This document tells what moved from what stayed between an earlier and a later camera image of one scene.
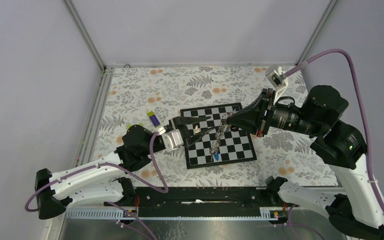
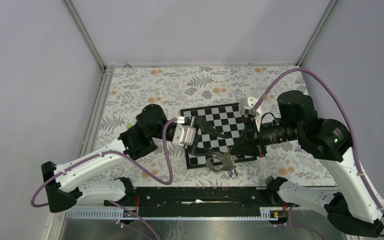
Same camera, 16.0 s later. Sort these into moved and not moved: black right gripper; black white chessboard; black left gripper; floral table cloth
Moved: black right gripper; black left gripper
Not moved: floral table cloth; black white chessboard
